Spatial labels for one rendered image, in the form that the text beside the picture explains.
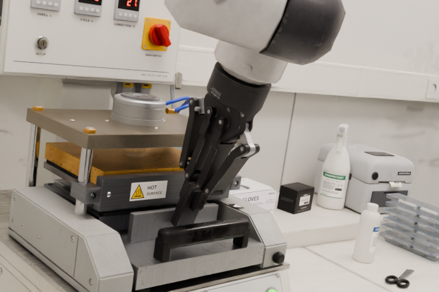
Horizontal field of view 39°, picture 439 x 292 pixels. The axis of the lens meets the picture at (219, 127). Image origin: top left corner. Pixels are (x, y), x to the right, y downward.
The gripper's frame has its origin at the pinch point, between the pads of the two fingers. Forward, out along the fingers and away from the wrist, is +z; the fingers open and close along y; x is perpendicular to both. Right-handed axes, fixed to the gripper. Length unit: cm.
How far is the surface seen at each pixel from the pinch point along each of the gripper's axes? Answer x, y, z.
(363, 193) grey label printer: 96, -28, 28
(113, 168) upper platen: -8.0, -8.0, -0.9
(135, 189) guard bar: -6.4, -4.3, 0.0
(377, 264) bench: 77, -6, 31
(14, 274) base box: -17.2, -9.6, 17.6
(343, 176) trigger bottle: 92, -34, 26
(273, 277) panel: 13.1, 8.9, 8.1
